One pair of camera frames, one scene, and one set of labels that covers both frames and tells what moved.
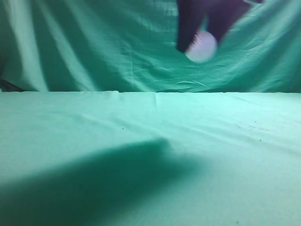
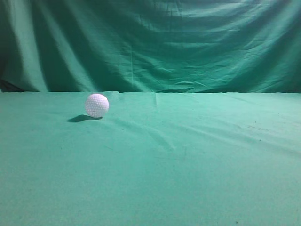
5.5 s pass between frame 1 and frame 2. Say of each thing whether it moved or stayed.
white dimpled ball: moved
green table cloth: stayed
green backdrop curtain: stayed
